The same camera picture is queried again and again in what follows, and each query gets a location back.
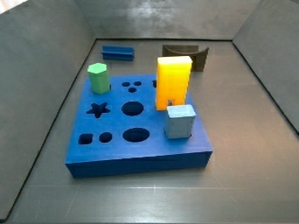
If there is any blue shape sorter board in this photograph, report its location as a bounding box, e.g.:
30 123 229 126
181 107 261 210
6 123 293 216
65 74 212 178

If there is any yellow rectangular block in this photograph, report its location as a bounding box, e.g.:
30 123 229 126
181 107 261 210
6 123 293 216
155 56 192 110

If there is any black curved fixture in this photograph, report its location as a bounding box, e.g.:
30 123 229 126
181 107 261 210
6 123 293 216
163 45 209 72

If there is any light blue square block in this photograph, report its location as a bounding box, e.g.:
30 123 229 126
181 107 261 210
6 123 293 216
164 104 196 139

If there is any green hexagonal prism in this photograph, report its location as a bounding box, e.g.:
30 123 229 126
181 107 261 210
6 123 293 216
88 63 109 94

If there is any blue star prism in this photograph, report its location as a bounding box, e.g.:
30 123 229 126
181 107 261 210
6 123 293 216
101 45 135 61

